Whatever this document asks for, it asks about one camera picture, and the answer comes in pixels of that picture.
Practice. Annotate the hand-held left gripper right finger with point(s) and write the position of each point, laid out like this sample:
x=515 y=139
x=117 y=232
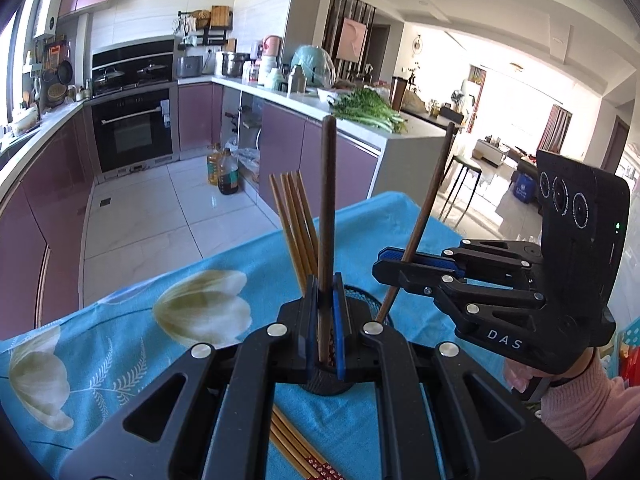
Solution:
x=340 y=340

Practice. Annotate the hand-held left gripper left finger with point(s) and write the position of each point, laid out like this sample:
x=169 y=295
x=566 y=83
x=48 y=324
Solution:
x=300 y=330

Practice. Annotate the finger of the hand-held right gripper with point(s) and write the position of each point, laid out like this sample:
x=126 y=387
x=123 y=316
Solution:
x=430 y=258
x=400 y=275

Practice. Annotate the dark wooden chopstick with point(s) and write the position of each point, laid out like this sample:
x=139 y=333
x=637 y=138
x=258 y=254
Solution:
x=422 y=210
x=327 y=210

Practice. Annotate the black mesh utensil holder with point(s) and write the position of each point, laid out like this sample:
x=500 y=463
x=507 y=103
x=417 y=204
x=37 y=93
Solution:
x=327 y=387

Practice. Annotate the bundle of light wooden chopsticks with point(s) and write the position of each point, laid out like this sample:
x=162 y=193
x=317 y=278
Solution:
x=278 y=195

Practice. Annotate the person's right hand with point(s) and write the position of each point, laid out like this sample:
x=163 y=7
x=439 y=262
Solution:
x=516 y=377

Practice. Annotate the blue printed bag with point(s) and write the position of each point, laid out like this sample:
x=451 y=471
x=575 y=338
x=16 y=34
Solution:
x=525 y=187

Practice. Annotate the metal-legged bar stool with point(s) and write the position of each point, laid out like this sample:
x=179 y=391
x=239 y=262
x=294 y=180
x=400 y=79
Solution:
x=462 y=161

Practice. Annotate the mauve kitchen base cabinets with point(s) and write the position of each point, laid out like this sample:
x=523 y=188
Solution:
x=45 y=210
x=340 y=160

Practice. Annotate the brown window curtain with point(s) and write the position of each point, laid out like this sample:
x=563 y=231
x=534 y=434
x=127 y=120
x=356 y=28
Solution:
x=555 y=127

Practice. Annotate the tan crinkled bag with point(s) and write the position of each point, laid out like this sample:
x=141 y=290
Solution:
x=416 y=101

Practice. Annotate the bunch of leafy greens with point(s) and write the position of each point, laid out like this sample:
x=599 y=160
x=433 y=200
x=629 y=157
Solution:
x=367 y=110

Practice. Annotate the brown tall tumbler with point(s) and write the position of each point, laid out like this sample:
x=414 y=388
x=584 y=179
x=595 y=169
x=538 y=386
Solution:
x=398 y=92

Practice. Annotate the clear plastic bag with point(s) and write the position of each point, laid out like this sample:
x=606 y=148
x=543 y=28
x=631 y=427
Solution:
x=247 y=162

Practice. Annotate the blue floral tablecloth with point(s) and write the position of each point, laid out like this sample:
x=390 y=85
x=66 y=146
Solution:
x=125 y=360

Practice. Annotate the yellow cooking oil bottle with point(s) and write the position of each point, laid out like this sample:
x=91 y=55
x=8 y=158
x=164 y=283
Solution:
x=214 y=167

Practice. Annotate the pale green round appliance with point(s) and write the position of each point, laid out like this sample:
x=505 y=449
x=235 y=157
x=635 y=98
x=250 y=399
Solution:
x=312 y=65

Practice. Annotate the pale green jug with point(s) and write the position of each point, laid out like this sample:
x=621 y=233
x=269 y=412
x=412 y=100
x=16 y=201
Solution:
x=276 y=80

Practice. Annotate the dark slatted room divider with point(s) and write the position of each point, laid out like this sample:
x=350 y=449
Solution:
x=332 y=25

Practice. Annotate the black built-in oven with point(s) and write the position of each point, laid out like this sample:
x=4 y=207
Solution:
x=135 y=130

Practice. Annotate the steel stock pot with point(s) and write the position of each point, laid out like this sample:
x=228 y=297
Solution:
x=234 y=65

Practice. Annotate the silver toaster box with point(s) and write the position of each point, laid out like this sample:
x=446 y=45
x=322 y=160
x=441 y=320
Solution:
x=190 y=66

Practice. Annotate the black lidded cooking pot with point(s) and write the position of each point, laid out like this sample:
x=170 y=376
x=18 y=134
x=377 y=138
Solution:
x=152 y=71
x=109 y=76

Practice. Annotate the wooden cutting board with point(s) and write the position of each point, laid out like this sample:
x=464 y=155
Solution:
x=220 y=16

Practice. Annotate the black stove hood unit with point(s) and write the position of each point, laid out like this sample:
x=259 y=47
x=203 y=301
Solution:
x=132 y=55

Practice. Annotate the round woven basket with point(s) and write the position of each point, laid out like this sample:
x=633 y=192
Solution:
x=57 y=95

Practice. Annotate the black hanging frying pan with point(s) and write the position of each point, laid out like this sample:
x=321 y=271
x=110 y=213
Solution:
x=65 y=72

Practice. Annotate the large kitchen window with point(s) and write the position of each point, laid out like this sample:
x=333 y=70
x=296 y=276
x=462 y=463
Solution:
x=10 y=60

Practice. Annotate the round wall clock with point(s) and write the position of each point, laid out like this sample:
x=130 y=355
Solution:
x=417 y=43

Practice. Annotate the pink framed wall painting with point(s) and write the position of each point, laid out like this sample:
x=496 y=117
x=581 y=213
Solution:
x=351 y=39

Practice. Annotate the black wall storage rack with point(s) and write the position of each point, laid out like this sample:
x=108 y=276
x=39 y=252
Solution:
x=210 y=37

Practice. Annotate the white wall water heater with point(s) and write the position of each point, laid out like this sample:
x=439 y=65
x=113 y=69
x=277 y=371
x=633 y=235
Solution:
x=48 y=10

